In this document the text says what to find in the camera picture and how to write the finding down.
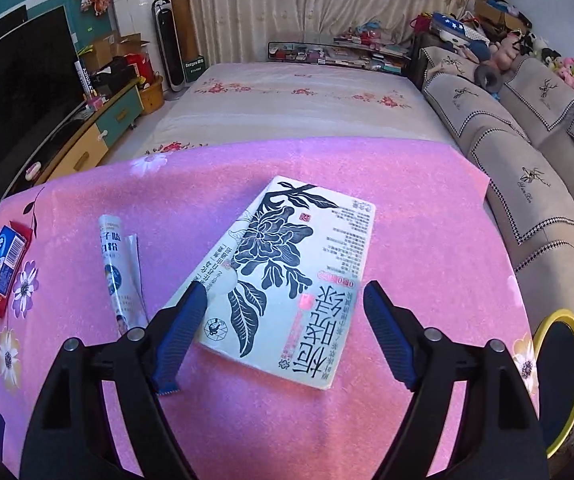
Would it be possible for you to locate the blue white plush toy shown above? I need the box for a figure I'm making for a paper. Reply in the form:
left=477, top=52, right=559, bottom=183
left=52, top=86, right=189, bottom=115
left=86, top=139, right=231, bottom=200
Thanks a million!
left=430, top=12, right=490, bottom=47

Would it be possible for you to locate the red flat packet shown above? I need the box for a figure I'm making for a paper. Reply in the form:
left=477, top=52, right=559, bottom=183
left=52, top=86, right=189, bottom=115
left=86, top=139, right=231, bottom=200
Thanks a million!
left=0, top=221, right=33, bottom=318

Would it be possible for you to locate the crumpled white blue wrapper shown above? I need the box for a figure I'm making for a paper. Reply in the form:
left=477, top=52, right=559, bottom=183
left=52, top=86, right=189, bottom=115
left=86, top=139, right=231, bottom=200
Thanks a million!
left=99, top=214, right=148, bottom=335

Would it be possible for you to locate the wooden tv cabinet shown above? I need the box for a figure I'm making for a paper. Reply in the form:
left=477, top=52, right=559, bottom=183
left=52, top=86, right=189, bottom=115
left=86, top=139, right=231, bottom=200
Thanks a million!
left=0, top=79, right=144, bottom=198

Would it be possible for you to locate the pile of plush toys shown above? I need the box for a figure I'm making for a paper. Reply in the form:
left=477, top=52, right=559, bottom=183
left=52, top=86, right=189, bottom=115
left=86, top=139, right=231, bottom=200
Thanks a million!
left=481, top=1, right=574, bottom=118

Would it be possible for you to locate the low shelf of toys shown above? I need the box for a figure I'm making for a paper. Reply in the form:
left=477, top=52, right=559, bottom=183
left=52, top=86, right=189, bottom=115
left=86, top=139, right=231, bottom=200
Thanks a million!
left=267, top=36, right=410, bottom=75

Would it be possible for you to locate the grey neck pillow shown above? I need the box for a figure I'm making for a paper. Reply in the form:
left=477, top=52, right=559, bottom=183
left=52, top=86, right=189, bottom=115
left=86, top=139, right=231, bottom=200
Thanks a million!
left=473, top=64, right=503, bottom=94

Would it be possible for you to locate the blue white small box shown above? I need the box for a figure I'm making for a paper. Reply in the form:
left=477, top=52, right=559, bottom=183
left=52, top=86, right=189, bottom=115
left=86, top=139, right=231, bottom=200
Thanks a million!
left=0, top=226, right=26, bottom=297

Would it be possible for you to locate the yellow rimmed black trash bin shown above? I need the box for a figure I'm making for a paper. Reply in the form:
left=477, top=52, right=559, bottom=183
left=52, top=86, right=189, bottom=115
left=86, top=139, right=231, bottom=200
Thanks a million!
left=533, top=309, right=574, bottom=458

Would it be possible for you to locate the black tower fan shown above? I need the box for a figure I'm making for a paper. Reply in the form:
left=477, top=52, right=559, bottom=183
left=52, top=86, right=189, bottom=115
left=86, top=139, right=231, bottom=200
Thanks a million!
left=151, top=0, right=186, bottom=92

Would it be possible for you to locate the pink floral tablecloth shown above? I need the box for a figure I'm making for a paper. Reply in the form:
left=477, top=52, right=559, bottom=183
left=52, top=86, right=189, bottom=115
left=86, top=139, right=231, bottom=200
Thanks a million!
left=0, top=136, right=541, bottom=480

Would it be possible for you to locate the beige sofa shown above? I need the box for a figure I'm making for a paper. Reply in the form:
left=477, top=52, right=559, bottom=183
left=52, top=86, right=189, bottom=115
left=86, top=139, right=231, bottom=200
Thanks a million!
left=417, top=47, right=574, bottom=328

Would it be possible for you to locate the floral bed mattress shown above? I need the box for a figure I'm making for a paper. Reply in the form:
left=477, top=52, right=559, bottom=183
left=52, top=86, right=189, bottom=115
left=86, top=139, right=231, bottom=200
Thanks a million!
left=137, top=62, right=454, bottom=155

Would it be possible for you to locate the large black television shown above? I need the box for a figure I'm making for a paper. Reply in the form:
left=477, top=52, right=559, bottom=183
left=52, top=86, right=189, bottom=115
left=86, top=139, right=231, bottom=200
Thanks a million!
left=0, top=6, right=83, bottom=195

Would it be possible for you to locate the white floral print carton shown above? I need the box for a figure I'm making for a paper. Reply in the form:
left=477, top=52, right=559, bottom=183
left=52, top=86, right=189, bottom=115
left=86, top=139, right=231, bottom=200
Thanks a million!
left=190, top=176, right=376, bottom=390

